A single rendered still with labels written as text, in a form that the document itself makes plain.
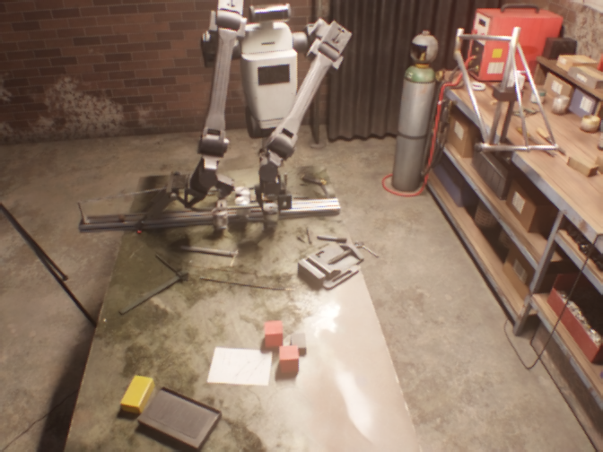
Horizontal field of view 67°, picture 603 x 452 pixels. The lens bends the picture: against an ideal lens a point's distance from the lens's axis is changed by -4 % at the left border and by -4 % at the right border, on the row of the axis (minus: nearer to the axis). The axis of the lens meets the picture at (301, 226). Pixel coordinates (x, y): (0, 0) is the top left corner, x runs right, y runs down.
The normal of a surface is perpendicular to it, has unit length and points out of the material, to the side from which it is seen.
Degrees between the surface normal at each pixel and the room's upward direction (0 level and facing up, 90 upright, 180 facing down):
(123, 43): 90
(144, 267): 0
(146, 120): 90
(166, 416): 0
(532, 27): 90
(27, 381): 0
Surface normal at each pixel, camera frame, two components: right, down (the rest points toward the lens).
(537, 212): 0.10, 0.60
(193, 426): 0.00, -0.81
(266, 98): 0.31, 0.56
